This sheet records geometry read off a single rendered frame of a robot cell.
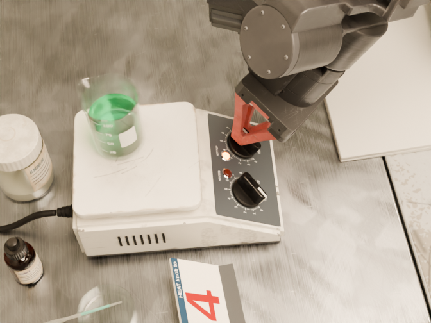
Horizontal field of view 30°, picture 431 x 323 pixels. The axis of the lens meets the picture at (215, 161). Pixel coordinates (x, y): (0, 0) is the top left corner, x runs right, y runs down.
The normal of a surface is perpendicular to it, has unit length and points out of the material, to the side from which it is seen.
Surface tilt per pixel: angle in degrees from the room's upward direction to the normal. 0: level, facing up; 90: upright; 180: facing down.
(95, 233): 90
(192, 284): 40
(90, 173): 0
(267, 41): 64
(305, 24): 91
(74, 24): 0
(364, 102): 2
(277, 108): 30
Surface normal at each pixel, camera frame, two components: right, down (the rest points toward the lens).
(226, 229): 0.07, 0.85
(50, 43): -0.03, -0.52
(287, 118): 0.47, -0.50
